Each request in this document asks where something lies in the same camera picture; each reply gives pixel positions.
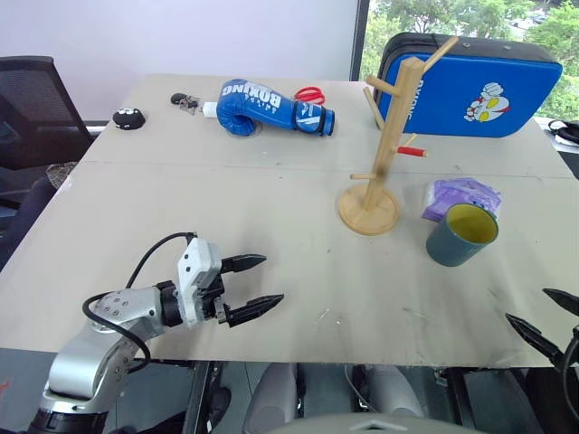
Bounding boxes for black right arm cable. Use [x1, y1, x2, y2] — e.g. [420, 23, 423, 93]
[562, 324, 579, 410]

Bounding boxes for grey robot torso front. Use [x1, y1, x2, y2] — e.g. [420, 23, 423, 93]
[266, 411, 485, 434]

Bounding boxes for black table leg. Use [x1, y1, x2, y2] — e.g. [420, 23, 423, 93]
[182, 361, 214, 434]

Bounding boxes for black strap bundle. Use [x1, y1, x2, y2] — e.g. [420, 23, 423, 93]
[547, 118, 579, 146]

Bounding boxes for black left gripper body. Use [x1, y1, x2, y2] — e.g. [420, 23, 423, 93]
[197, 272, 231, 326]

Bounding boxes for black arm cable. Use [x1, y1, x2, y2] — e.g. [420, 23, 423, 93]
[81, 231, 198, 374]
[562, 324, 579, 410]

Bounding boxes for blue boxing glove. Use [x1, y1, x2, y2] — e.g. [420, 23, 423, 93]
[215, 79, 337, 138]

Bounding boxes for blue boxing kick pad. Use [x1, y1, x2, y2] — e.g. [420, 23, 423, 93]
[373, 32, 565, 139]

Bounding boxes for black mesh office chair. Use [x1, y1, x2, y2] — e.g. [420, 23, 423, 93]
[0, 55, 97, 218]

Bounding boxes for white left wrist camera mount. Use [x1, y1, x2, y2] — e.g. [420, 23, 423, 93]
[175, 237, 223, 328]

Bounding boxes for grey rounded robot leg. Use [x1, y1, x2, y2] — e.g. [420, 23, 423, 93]
[364, 363, 427, 420]
[242, 362, 300, 434]

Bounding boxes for wooden mug tree stand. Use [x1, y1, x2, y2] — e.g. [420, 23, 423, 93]
[337, 34, 460, 237]

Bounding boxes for grey mug yellow inside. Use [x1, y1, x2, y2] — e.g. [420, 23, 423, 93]
[424, 203, 500, 269]

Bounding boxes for red-handled scissors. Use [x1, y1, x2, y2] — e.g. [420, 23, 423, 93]
[292, 86, 328, 107]

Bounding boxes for purple tissue pack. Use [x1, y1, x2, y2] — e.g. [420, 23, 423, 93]
[421, 176, 503, 223]

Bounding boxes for black round dotted object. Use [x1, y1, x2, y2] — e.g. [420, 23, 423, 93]
[111, 107, 147, 132]

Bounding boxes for black window frame post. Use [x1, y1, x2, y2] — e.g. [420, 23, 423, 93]
[349, 0, 371, 83]

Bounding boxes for small black key bunch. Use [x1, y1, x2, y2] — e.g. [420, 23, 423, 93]
[169, 91, 202, 116]

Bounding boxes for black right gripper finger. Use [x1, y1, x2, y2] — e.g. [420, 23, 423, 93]
[505, 312, 567, 370]
[542, 288, 579, 317]

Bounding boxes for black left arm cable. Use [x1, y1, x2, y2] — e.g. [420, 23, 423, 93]
[81, 231, 198, 374]

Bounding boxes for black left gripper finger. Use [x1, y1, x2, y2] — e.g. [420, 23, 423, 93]
[223, 293, 286, 329]
[219, 253, 269, 275]

